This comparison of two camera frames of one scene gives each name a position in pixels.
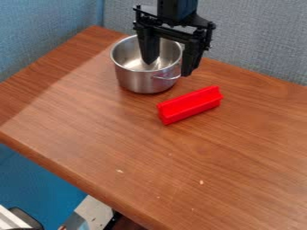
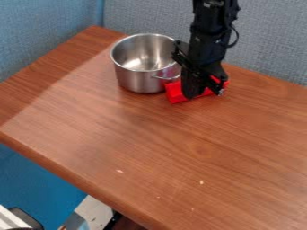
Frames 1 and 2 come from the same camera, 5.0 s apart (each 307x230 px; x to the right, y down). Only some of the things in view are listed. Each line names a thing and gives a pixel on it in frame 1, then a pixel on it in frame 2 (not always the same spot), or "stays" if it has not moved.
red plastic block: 190,104 to 175,91
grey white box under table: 91,216 stays
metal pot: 138,76 stays
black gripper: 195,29 to 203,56
